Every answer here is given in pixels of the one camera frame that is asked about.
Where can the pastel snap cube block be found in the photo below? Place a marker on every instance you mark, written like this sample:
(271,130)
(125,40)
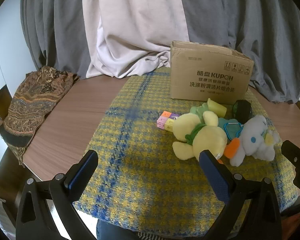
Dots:
(166,122)

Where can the yellow toy cup with straw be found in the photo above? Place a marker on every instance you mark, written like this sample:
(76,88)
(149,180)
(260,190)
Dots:
(216,107)

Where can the blue carabiner clip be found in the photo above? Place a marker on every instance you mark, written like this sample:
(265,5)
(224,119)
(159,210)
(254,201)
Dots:
(231,124)

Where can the white curtain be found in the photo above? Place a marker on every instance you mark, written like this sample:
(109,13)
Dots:
(130,30)

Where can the black round object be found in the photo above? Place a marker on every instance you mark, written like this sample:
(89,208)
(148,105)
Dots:
(242,110)

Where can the teal foam toy piece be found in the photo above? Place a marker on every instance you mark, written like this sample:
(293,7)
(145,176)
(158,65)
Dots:
(233,132)

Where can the brown cardboard box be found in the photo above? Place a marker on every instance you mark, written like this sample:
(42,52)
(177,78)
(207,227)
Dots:
(207,77)

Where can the yellow blue woven mat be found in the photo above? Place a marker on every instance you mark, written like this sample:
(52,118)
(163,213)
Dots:
(145,155)

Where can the white dog plush toy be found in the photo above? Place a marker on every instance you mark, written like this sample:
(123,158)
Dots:
(255,136)

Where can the grey curtain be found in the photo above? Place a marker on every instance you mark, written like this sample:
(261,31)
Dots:
(60,17)

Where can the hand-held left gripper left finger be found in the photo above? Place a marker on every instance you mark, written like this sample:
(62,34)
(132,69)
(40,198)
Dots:
(82,172)

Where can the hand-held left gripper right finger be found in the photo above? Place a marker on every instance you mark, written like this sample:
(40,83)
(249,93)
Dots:
(212,173)

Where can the brown patterned cloth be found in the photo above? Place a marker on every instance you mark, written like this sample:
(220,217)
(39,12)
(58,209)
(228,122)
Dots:
(32,105)

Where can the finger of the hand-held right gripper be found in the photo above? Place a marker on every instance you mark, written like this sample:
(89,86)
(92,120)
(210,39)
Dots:
(296,156)

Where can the yellow duck plush toy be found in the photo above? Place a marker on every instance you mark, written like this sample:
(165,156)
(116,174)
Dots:
(207,137)

